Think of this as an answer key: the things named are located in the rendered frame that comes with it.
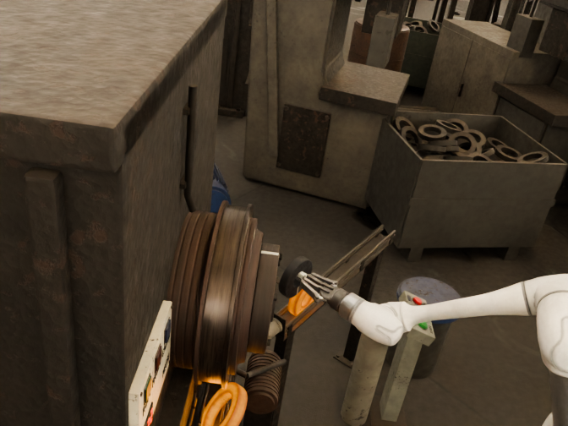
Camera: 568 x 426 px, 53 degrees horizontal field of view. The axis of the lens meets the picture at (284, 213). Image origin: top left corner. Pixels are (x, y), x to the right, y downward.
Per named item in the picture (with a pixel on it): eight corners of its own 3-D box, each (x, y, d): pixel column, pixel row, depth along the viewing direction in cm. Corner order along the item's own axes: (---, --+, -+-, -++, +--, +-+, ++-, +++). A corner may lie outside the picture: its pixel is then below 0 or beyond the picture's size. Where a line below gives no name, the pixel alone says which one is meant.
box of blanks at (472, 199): (392, 264, 371) (422, 155, 332) (353, 199, 440) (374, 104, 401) (530, 261, 396) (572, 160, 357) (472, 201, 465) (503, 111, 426)
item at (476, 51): (456, 127, 614) (487, 21, 559) (519, 174, 525) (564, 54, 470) (412, 126, 598) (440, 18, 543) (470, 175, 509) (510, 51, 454)
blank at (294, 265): (280, 268, 194) (287, 273, 192) (308, 248, 204) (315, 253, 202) (275, 301, 203) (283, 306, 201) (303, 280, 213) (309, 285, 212)
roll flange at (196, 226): (152, 421, 139) (155, 264, 115) (190, 299, 180) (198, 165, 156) (193, 427, 139) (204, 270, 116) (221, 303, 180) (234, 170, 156)
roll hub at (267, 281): (243, 375, 143) (254, 286, 129) (253, 303, 167) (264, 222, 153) (264, 378, 143) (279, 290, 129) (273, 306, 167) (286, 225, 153)
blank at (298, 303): (281, 314, 210) (289, 319, 208) (298, 275, 208) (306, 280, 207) (301, 312, 223) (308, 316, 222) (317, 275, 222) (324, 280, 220)
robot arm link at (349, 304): (362, 315, 196) (347, 306, 199) (368, 295, 191) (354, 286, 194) (348, 328, 189) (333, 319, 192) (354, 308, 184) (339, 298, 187)
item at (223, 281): (193, 427, 139) (204, 270, 116) (221, 303, 180) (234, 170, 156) (219, 430, 139) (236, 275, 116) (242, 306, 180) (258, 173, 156)
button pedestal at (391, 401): (372, 433, 253) (405, 327, 222) (368, 390, 274) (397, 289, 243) (407, 437, 253) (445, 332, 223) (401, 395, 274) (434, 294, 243)
